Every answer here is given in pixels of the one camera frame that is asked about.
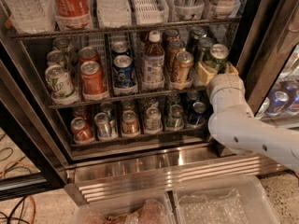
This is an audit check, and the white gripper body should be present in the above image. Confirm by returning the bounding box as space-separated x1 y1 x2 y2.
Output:
206 74 253 116

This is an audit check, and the bottom shelf gold can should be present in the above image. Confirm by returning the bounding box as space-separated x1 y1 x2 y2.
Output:
122 110 139 134

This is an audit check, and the front white green soda can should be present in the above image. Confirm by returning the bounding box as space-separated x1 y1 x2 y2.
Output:
45 64 75 98

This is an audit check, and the right clear plastic bin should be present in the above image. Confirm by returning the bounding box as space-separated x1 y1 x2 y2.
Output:
173 175 280 224

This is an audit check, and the clear water bottle top shelf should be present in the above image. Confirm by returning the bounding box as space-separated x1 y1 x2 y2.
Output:
4 0 55 34

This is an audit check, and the orange cable on floor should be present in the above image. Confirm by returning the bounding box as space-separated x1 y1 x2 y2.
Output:
0 160 39 224

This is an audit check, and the clear plastic bin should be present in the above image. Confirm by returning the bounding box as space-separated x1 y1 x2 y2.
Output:
173 175 280 224
70 189 176 224

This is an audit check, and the rear orange-red soda can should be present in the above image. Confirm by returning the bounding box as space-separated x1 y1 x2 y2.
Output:
78 47 100 63

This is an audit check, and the front orange-red soda can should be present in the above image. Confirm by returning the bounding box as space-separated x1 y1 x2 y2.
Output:
80 61 106 95

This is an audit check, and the middle white green soda can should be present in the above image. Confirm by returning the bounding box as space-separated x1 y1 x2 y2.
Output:
47 50 67 68

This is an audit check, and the empty white plastic glide tray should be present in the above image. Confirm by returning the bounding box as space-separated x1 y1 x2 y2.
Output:
131 0 169 25

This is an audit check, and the red cola bottle top shelf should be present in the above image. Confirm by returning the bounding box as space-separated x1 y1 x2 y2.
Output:
49 0 92 19

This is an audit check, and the rear blue soda can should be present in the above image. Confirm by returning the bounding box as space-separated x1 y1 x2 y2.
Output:
111 41 131 58

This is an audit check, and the stainless steel fridge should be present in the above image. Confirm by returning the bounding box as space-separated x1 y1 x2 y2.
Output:
0 0 299 207

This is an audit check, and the brown tea bottle white cap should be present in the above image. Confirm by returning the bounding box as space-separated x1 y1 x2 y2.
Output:
142 30 164 83

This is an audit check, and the left clear plastic bin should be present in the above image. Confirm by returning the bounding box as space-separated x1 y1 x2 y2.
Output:
70 189 176 224

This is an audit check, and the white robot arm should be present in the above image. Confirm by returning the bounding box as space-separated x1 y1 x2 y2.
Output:
198 62 299 173

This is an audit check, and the rear gold soda can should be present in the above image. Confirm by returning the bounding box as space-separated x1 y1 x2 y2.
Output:
163 28 180 49

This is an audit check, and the bottom shelf blue can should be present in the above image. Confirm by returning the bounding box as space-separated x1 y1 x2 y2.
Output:
187 102 206 125

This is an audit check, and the blue soda can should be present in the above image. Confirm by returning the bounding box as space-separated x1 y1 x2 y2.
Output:
111 41 131 58
113 55 135 89

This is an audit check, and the middle gold soda can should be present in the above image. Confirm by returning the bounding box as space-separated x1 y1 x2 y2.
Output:
165 39 186 73

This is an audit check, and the bottom shelf green can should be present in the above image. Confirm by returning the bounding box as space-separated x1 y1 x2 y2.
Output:
166 105 183 129

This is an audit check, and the bottom shelf red can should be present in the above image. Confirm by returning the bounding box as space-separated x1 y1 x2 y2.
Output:
71 117 93 142

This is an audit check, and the bottom shelf white can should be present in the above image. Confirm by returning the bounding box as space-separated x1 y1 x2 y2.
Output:
145 107 161 131

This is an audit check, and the blue can behind right door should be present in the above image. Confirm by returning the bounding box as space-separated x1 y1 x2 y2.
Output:
266 91 289 117

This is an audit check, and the bottom shelf silver can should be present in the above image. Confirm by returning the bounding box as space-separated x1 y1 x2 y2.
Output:
94 112 112 137

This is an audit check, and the black cable on floor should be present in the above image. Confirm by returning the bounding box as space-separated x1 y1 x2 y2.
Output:
0 195 29 224

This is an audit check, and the rear white green soda can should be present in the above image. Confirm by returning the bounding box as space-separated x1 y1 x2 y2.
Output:
52 37 78 63

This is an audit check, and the front gold soda can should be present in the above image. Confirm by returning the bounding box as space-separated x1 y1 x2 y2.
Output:
171 51 193 83

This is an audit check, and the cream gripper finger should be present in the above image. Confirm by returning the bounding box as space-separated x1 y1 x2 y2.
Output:
198 63 218 86
224 62 238 75

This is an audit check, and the white green soda can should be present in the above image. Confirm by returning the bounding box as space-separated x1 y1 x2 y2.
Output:
47 50 67 68
52 37 78 63
45 64 75 98

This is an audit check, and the gold soda can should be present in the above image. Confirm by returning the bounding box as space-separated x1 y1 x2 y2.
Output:
163 28 180 49
165 39 186 73
171 51 193 83

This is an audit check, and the front blue soda can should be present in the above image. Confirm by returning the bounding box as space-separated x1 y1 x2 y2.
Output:
113 55 135 89

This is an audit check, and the orange-red soda can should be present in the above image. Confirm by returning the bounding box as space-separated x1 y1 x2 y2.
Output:
80 61 106 95
78 47 100 63

